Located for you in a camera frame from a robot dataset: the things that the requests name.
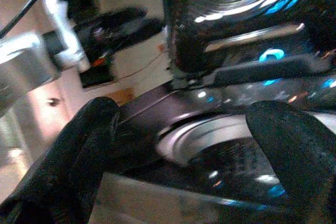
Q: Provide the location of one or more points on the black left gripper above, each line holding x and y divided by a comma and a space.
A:
95, 58

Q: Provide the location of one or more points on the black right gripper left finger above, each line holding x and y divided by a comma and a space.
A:
65, 161

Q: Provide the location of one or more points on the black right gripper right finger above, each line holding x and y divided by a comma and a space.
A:
296, 155

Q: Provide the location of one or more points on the black top-loading washing machine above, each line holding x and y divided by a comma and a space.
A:
147, 119

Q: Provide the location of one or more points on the silver washer drum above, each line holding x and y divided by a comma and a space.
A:
199, 137

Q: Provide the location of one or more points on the glossy black washer lid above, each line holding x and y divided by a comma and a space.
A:
236, 19

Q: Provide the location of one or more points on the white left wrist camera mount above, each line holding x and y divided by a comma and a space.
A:
61, 24

